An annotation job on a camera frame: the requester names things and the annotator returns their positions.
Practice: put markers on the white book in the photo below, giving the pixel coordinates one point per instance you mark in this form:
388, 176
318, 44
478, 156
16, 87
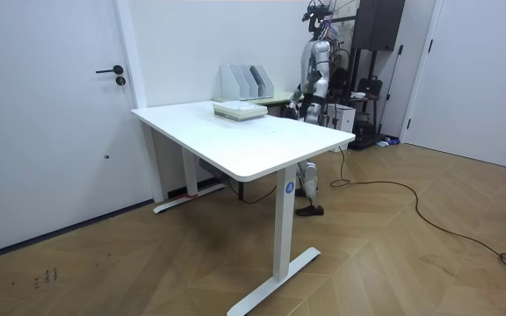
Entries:
240, 106

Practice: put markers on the black door lock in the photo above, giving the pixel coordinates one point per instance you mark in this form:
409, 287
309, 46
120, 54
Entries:
120, 81

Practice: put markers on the plain white door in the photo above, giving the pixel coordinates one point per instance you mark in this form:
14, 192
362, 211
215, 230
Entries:
477, 79

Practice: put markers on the white bowl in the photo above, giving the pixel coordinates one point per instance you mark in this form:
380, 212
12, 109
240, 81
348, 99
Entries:
359, 95

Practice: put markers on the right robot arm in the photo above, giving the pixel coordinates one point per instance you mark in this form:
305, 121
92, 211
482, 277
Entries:
297, 95

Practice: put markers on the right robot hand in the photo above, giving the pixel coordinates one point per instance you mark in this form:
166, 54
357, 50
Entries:
290, 111

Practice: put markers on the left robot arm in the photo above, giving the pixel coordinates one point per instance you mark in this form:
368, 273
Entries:
322, 66

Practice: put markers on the white box appliance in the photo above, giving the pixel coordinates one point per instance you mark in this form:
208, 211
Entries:
341, 117

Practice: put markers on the white file holder rack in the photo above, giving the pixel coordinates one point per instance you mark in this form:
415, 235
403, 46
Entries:
240, 83

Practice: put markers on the black bag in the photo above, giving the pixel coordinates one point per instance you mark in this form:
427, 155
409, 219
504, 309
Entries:
370, 86

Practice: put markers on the robot body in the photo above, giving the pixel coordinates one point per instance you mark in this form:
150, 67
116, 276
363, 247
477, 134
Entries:
313, 61

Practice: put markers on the grey-edged book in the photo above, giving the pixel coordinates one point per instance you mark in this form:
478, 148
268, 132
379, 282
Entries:
240, 117

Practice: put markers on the robot legs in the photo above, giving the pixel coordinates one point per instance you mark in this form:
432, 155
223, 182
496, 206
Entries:
309, 177

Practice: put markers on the small items on floor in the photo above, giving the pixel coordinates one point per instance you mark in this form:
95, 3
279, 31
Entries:
388, 141

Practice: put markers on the white standing desk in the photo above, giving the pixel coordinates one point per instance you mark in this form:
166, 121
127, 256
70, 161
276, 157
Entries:
244, 140

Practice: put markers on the black screen on stand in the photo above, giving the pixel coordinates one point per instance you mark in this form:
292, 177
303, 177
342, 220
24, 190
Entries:
378, 24

